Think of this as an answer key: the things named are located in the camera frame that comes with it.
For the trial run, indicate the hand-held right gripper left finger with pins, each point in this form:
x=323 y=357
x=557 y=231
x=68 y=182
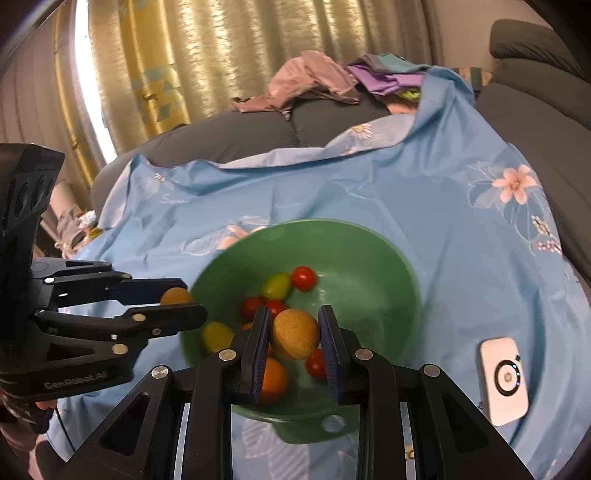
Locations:
x=258 y=355

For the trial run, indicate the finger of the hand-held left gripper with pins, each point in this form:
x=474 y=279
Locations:
x=143 y=290
x=180 y=316

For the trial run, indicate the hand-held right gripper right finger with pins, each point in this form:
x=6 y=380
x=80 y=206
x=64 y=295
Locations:
x=330 y=355

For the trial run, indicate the red cherry tomato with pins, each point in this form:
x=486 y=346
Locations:
x=304 y=278
x=316 y=364
x=251 y=307
x=278 y=308

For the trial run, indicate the orange-brown round fruit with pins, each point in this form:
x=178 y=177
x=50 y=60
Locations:
x=175 y=296

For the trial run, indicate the orange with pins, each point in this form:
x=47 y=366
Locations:
x=276 y=381

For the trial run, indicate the tan speckled round fruit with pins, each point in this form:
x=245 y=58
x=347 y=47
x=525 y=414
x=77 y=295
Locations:
x=295 y=334

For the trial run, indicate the small yellow-green round fruit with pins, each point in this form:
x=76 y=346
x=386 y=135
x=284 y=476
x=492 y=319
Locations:
x=217 y=336

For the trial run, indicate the green oval fruit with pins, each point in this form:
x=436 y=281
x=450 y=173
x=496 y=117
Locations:
x=276 y=286

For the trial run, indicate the green plastic bowl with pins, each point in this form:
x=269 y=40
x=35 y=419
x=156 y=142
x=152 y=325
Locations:
x=369 y=286

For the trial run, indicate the person's left hand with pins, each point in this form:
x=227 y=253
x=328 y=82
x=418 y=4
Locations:
x=45 y=405

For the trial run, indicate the pile of cloth clutter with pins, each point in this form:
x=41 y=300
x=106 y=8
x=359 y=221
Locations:
x=76 y=228

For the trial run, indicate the white rounded electronic device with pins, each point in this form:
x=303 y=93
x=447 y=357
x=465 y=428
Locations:
x=491 y=364

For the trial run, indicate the beige pleated curtain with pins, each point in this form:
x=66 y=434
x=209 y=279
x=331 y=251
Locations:
x=32 y=101

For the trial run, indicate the blue floral bed sheet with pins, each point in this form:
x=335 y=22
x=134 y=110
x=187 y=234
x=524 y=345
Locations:
x=415 y=198

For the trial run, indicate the grey sofa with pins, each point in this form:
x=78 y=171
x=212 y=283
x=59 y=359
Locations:
x=258 y=138

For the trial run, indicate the gold patterned curtain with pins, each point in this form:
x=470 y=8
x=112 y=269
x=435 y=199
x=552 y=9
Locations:
x=207 y=55

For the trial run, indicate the peach cloth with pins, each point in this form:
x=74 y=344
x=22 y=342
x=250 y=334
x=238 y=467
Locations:
x=401 y=107

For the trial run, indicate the pink cloth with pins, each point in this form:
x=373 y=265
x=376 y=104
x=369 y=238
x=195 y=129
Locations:
x=300 y=74

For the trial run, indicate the green cloth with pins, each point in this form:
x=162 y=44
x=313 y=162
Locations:
x=411 y=94

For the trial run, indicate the purple cloth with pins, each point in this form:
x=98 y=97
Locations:
x=374 y=78

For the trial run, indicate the teal cloth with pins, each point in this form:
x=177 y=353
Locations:
x=388 y=60

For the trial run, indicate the patterned pillow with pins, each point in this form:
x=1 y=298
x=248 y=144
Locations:
x=471 y=74

